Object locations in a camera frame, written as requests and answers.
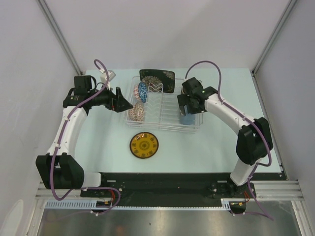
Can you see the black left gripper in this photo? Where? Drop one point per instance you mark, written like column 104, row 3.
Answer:
column 117, row 102

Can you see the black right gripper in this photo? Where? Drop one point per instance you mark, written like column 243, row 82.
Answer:
column 183, row 100

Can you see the brown patterned bowl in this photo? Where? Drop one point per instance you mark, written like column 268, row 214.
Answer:
column 137, row 112

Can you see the light blue plastic cup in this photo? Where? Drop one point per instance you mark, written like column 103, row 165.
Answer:
column 188, row 119

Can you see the blue patterned bowl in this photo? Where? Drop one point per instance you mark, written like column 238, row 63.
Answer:
column 140, row 92

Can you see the white wire dish rack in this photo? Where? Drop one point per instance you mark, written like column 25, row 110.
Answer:
column 162, row 112

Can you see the black floral square plate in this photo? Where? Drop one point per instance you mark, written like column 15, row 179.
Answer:
column 158, row 80

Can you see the yellow round saucer plate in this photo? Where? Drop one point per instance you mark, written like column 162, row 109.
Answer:
column 144, row 145

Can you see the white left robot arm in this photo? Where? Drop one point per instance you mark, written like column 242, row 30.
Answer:
column 58, row 168

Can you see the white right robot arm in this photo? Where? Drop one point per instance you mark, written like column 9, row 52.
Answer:
column 253, row 135

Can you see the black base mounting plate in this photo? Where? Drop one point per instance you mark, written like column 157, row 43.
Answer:
column 174, row 189

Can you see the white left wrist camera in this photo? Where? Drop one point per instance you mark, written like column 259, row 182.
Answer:
column 108, row 76

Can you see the white slotted cable duct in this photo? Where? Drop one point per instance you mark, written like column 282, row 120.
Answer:
column 102, row 205

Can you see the aluminium frame rail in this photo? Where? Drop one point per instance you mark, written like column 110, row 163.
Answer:
column 265, row 190

